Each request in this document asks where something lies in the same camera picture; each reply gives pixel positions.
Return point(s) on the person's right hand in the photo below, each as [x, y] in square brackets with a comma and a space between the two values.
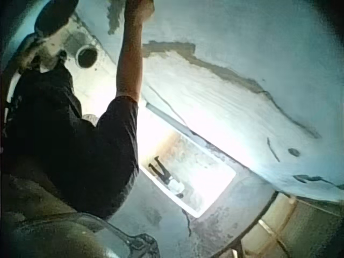
[138, 10]

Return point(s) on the round white pipe opening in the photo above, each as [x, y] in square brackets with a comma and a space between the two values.
[86, 56]

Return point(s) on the grey plastic pipe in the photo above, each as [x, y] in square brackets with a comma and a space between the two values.
[168, 119]

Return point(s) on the white framed wall opening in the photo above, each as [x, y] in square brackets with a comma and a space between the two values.
[199, 174]

